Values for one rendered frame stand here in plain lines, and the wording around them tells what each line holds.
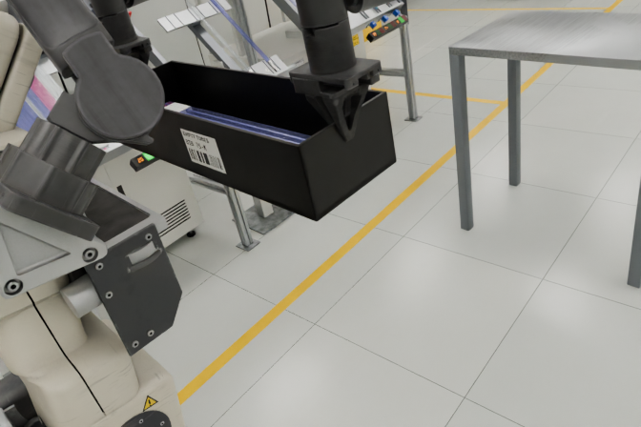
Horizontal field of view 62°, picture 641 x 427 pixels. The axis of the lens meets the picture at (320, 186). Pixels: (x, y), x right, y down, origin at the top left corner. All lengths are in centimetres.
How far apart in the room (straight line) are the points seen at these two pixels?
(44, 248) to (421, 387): 140
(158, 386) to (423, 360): 113
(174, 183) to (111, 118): 203
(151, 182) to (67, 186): 195
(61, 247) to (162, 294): 25
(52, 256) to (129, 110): 16
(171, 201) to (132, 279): 182
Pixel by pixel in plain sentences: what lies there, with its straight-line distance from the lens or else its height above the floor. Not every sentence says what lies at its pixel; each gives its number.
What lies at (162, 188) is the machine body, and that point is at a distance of 251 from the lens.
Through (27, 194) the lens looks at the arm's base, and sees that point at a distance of 53.
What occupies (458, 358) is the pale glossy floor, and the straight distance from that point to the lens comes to 185.
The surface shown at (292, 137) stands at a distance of 83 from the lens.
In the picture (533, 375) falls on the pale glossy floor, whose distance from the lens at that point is 182.
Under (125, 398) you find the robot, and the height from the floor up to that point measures 81.
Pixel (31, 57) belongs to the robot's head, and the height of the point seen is 128.
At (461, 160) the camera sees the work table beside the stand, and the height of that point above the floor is 34.
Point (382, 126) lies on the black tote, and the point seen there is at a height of 108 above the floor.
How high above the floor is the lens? 139
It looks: 29 degrees down
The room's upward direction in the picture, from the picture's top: 12 degrees counter-clockwise
